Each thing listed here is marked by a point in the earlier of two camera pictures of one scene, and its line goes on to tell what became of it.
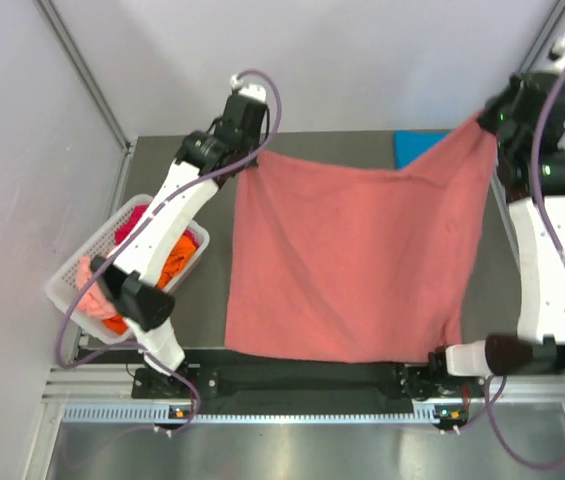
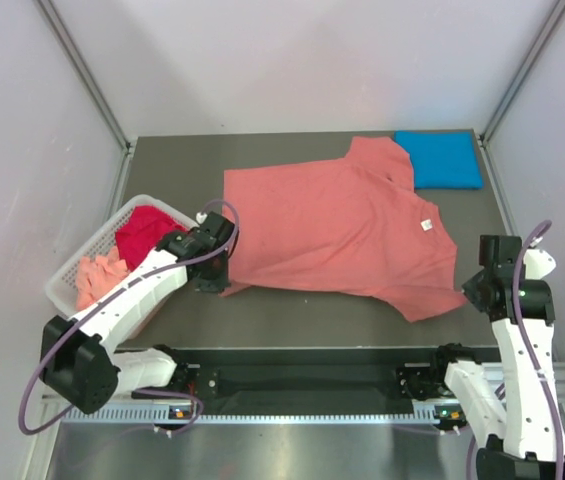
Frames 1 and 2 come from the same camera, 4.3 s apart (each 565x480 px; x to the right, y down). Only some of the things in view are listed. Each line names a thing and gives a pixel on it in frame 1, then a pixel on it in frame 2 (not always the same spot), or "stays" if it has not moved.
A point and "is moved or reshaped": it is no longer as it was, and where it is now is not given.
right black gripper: (485, 117) → (469, 289)
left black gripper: (253, 141) → (216, 285)
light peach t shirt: (93, 301) stays
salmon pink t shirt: (361, 264) is moved or reshaped
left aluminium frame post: (80, 64) stays
